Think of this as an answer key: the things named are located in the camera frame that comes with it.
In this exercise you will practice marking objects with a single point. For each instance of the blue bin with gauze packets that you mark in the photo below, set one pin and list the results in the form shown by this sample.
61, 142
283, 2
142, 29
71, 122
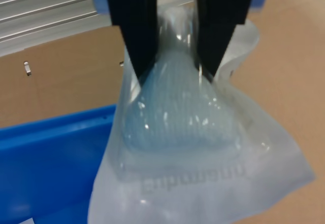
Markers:
45, 170

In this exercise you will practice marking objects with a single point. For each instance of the brown cardboard sheet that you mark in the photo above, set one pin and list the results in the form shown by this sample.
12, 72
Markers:
63, 81

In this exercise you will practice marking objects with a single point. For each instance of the white gauze packet clear bag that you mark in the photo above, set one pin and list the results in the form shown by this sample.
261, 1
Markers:
177, 122

